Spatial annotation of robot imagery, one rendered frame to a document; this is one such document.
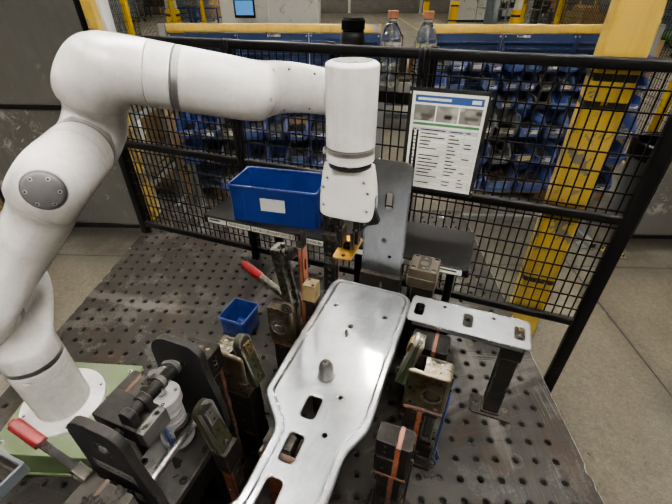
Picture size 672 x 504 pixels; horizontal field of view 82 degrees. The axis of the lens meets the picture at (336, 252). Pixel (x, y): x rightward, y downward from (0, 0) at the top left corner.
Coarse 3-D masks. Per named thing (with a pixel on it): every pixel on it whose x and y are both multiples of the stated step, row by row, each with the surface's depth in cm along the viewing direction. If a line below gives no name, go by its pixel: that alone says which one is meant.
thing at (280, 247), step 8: (272, 248) 83; (280, 248) 85; (288, 248) 83; (272, 256) 84; (280, 256) 83; (288, 256) 82; (280, 264) 84; (288, 264) 87; (280, 272) 85; (288, 272) 89; (280, 280) 87; (288, 280) 89; (280, 288) 88; (288, 288) 88; (296, 288) 91; (288, 296) 89; (296, 296) 92; (296, 304) 93
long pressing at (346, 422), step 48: (336, 288) 105; (336, 336) 91; (384, 336) 91; (288, 384) 80; (336, 384) 80; (384, 384) 81; (288, 432) 71; (336, 432) 71; (288, 480) 64; (336, 480) 65
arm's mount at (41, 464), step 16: (96, 368) 107; (112, 368) 107; (128, 368) 107; (112, 384) 103; (16, 416) 95; (0, 432) 92; (0, 448) 89; (16, 448) 89; (32, 448) 89; (64, 448) 89; (32, 464) 91; (48, 464) 91
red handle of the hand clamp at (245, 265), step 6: (240, 264) 91; (246, 264) 90; (246, 270) 90; (252, 270) 90; (258, 270) 91; (252, 276) 91; (258, 276) 90; (264, 276) 91; (264, 282) 91; (270, 282) 91; (270, 288) 91; (276, 288) 91; (294, 300) 91
